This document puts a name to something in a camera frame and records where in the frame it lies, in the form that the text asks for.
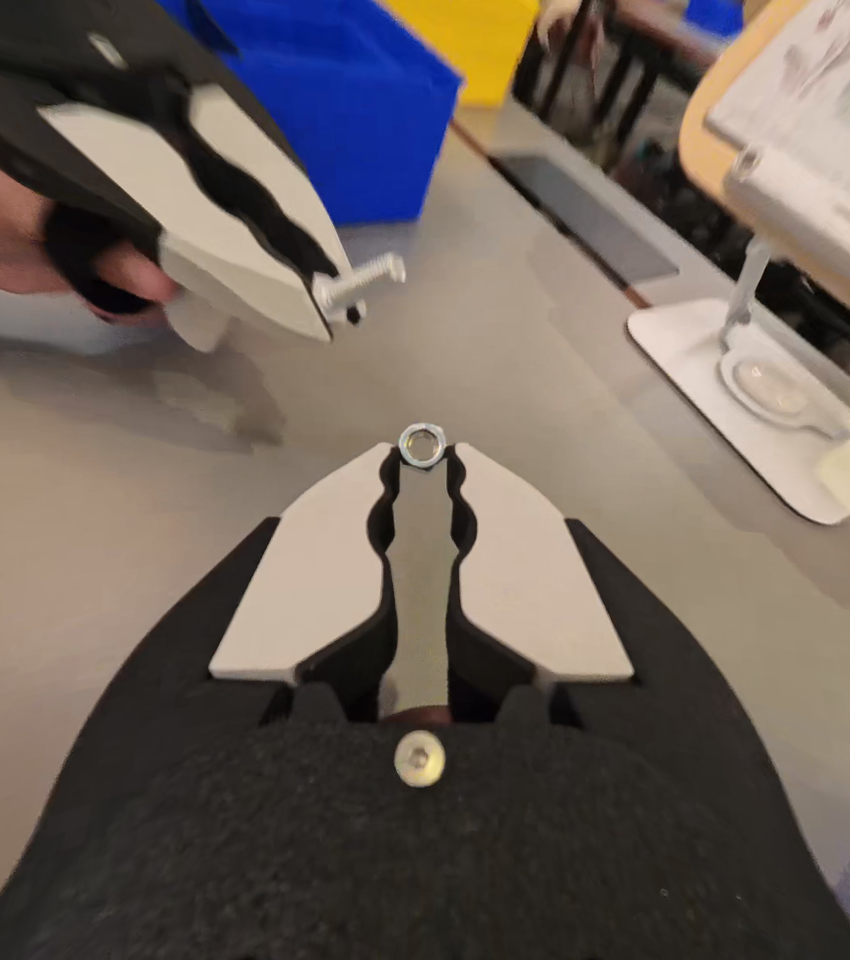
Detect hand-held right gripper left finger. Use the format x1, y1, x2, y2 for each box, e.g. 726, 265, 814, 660
209, 442, 401, 725

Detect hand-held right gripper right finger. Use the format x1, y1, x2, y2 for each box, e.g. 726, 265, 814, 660
446, 442, 636, 725

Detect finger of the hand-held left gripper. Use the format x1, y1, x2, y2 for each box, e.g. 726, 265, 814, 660
37, 103, 334, 354
183, 81, 357, 280

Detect blue divided storage bin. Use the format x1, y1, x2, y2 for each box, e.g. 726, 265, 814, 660
155, 0, 465, 228

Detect steel hex bolt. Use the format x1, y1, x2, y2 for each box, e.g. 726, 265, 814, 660
312, 251, 408, 315

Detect steel hex nut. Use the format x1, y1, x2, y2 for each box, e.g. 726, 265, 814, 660
398, 421, 447, 471

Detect yellow storage bin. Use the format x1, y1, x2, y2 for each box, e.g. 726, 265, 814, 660
380, 0, 543, 108

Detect grey wood-edged table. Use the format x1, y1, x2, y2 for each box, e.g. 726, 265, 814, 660
453, 97, 850, 560

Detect black table panel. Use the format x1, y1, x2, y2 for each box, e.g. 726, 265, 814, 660
494, 152, 682, 288

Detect instruction board on white stand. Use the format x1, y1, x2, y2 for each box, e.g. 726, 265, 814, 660
626, 0, 850, 528

